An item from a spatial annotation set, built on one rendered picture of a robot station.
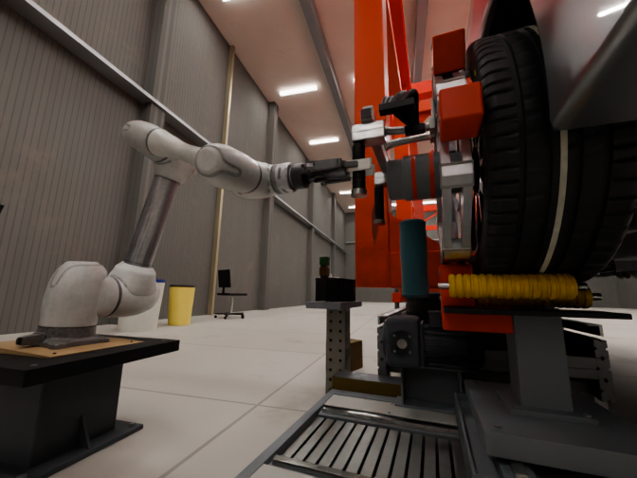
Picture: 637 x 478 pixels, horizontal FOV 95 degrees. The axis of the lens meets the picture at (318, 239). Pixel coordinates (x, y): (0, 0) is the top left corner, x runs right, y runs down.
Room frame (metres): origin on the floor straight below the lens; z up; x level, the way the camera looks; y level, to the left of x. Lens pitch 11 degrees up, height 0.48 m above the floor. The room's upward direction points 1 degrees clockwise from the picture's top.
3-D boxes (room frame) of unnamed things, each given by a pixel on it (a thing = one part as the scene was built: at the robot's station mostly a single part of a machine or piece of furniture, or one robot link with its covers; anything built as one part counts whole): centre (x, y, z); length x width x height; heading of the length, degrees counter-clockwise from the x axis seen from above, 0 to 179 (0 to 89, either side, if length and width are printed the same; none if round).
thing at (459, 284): (0.69, -0.44, 0.51); 0.29 x 0.06 x 0.06; 69
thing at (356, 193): (0.76, -0.11, 0.83); 0.04 x 0.04 x 0.16
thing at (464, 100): (0.54, -0.28, 0.85); 0.09 x 0.08 x 0.07; 159
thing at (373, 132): (0.75, -0.14, 0.93); 0.09 x 0.05 x 0.05; 69
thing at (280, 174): (0.84, 0.10, 0.83); 0.09 x 0.06 x 0.09; 159
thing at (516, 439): (0.77, -0.55, 0.32); 0.40 x 0.30 x 0.28; 159
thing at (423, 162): (0.86, -0.32, 0.85); 0.21 x 0.14 x 0.14; 69
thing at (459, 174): (0.83, -0.39, 0.85); 0.54 x 0.07 x 0.54; 159
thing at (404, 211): (3.23, -0.96, 1.75); 0.19 x 0.19 x 2.45; 69
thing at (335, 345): (1.59, -0.11, 0.21); 0.10 x 0.10 x 0.42; 69
